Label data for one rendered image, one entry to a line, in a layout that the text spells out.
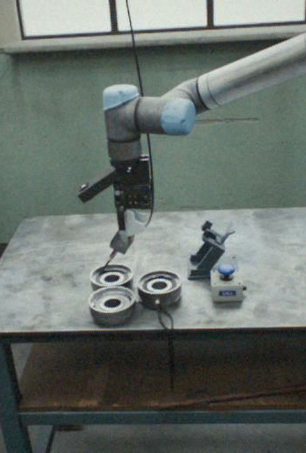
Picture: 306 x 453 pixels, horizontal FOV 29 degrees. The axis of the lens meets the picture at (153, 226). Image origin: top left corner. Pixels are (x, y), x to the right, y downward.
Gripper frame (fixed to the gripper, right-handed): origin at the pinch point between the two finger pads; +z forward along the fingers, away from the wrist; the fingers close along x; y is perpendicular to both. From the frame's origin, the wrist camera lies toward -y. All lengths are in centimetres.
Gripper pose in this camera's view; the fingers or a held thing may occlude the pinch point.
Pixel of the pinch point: (124, 237)
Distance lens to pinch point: 142.1
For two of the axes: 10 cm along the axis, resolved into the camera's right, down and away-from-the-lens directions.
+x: 0.4, -4.4, 9.0
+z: 0.6, 9.0, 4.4
